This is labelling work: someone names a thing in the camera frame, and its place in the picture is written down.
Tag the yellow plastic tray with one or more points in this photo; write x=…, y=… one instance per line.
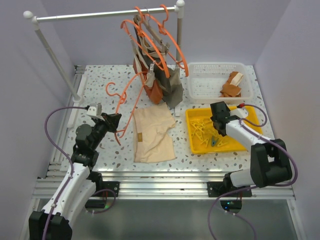
x=232, y=146

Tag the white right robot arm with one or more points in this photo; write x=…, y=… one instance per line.
x=269, y=160

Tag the teal clothespin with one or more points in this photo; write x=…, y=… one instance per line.
x=214, y=141

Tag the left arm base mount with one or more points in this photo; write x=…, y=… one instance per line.
x=104, y=195

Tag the aluminium rail frame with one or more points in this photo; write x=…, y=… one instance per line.
x=185, y=177

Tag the orange hanger with clothes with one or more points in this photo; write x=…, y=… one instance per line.
x=147, y=39

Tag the wooden clip hanger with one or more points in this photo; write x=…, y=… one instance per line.
x=144, y=18

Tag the white metal clothes rack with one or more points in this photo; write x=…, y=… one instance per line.
x=77, y=93

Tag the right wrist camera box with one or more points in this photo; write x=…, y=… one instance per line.
x=239, y=111

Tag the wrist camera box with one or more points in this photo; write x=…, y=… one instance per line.
x=94, y=110
x=239, y=111

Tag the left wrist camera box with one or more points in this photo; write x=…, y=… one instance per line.
x=94, y=110

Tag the pile of cream clothespins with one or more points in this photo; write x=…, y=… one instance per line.
x=201, y=132

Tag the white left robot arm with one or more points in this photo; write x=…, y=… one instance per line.
x=55, y=220

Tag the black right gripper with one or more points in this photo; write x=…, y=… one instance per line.
x=212, y=118

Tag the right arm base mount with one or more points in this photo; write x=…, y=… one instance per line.
x=218, y=188

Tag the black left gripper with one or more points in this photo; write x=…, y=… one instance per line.
x=112, y=122

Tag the white plastic basket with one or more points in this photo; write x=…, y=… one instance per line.
x=205, y=82

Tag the orange hanging underwear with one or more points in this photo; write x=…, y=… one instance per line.
x=151, y=85

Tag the beige hanging underwear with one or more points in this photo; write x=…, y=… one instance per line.
x=141, y=55

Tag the grey hanging underwear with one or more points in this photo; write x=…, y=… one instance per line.
x=172, y=88

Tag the brown and cream underwear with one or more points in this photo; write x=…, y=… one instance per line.
x=231, y=88

